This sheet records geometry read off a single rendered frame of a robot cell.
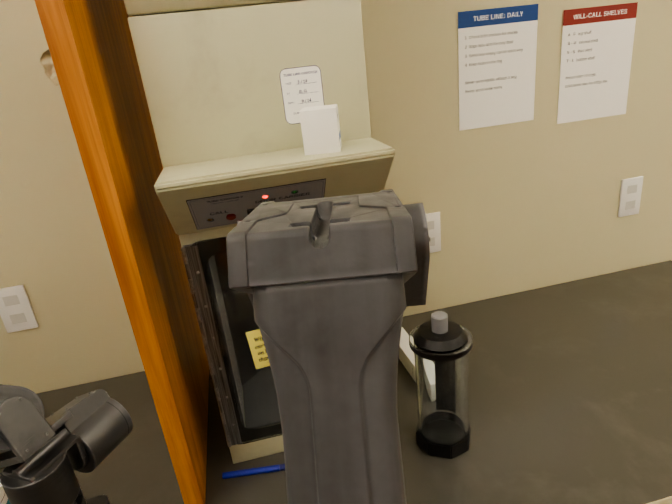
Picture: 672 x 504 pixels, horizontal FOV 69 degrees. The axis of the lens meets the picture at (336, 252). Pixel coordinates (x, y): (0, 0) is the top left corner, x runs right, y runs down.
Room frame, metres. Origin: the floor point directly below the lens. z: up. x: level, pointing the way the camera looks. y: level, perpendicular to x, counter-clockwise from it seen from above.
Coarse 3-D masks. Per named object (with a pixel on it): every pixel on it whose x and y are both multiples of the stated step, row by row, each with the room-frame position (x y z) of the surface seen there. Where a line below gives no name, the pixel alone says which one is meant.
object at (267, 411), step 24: (216, 240) 0.73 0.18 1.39; (216, 264) 0.73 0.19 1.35; (216, 288) 0.72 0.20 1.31; (216, 312) 0.72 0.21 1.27; (240, 312) 0.73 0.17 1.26; (240, 336) 0.73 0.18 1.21; (240, 360) 0.73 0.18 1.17; (240, 384) 0.72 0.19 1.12; (264, 384) 0.73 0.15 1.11; (240, 408) 0.72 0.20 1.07; (264, 408) 0.73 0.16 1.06; (240, 432) 0.72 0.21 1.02; (264, 432) 0.73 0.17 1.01
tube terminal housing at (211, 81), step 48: (336, 0) 0.78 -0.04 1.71; (144, 48) 0.73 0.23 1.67; (192, 48) 0.74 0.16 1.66; (240, 48) 0.75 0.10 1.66; (288, 48) 0.77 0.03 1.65; (336, 48) 0.78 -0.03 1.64; (192, 96) 0.74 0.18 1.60; (240, 96) 0.75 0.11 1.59; (336, 96) 0.78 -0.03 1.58; (192, 144) 0.74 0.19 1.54; (240, 144) 0.75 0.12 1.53; (288, 144) 0.76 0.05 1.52; (192, 240) 0.73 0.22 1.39
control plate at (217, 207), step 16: (240, 192) 0.66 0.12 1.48; (256, 192) 0.66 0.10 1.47; (272, 192) 0.67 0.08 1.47; (288, 192) 0.68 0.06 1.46; (304, 192) 0.69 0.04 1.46; (320, 192) 0.70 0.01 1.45; (192, 208) 0.66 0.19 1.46; (208, 208) 0.67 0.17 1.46; (224, 208) 0.68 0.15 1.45; (240, 208) 0.68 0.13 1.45; (208, 224) 0.70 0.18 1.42; (224, 224) 0.71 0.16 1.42
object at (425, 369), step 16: (432, 352) 0.69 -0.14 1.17; (448, 352) 0.68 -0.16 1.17; (416, 368) 0.72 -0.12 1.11; (432, 368) 0.69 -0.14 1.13; (448, 368) 0.69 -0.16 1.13; (464, 368) 0.70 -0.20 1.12; (416, 384) 0.73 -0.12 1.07; (432, 384) 0.69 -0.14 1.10; (448, 384) 0.69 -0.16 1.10; (464, 384) 0.70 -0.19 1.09; (432, 400) 0.69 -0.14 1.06; (448, 400) 0.69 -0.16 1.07; (464, 400) 0.70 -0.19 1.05; (432, 416) 0.69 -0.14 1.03; (448, 416) 0.69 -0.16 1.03; (464, 416) 0.70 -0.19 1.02; (432, 432) 0.69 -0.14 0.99; (448, 432) 0.69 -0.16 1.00; (464, 432) 0.70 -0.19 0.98
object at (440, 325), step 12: (444, 312) 0.74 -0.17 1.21; (432, 324) 0.73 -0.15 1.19; (444, 324) 0.72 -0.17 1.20; (456, 324) 0.74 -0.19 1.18; (420, 336) 0.72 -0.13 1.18; (432, 336) 0.71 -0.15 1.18; (444, 336) 0.71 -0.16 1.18; (456, 336) 0.71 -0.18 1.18; (432, 348) 0.69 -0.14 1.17; (444, 348) 0.69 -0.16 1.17; (456, 348) 0.69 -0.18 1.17
